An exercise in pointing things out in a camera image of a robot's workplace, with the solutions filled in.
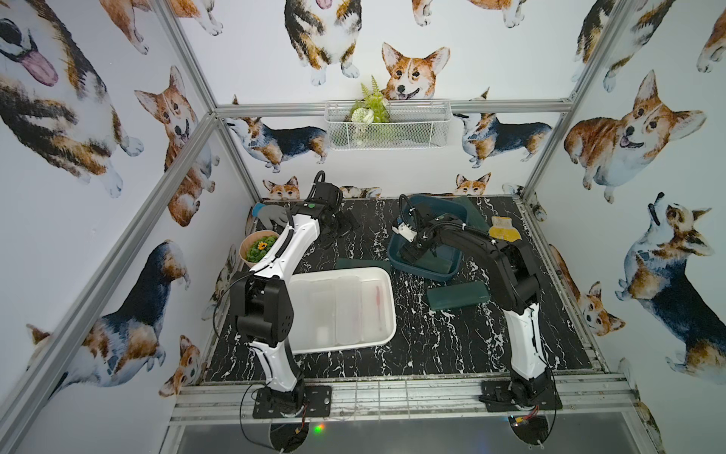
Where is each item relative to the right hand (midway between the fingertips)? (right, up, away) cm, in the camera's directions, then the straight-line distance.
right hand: (408, 245), depth 99 cm
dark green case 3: (+27, +10, +14) cm, 32 cm away
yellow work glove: (+38, +6, +11) cm, 40 cm away
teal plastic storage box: (+13, +15, +18) cm, 27 cm away
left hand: (-19, +7, -9) cm, 22 cm away
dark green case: (+7, -5, -2) cm, 9 cm away
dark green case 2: (+15, -16, -6) cm, 23 cm away
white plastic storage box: (-22, -19, -11) cm, 31 cm away
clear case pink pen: (-12, -20, -11) cm, 25 cm away
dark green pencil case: (-18, -6, +3) cm, 19 cm away
